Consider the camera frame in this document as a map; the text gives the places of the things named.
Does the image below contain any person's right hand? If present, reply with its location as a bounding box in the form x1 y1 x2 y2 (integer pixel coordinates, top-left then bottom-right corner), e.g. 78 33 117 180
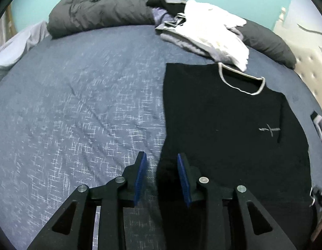
311 209 322 242

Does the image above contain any grey pillow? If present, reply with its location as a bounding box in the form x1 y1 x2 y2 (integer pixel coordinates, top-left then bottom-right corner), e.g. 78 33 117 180
311 111 322 142

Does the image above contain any pile of white clothes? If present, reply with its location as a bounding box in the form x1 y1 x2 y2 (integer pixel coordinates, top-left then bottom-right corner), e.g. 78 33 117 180
146 0 250 72

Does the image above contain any cream tufted headboard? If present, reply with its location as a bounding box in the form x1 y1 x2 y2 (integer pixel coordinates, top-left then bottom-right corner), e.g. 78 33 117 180
273 7 322 109

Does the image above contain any light grey silky blanket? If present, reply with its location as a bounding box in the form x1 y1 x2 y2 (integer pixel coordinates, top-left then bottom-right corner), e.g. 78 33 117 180
0 21 50 70

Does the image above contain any dark grey rolled duvet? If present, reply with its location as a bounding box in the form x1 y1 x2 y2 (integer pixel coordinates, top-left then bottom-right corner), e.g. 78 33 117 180
47 0 296 69

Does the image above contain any blue-grey bed sheet mattress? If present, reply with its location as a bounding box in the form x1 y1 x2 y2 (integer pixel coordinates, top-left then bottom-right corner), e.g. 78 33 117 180
0 24 322 250

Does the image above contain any black sweater with white trim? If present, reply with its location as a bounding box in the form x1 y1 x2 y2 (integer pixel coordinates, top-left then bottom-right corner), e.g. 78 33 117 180
156 63 313 249

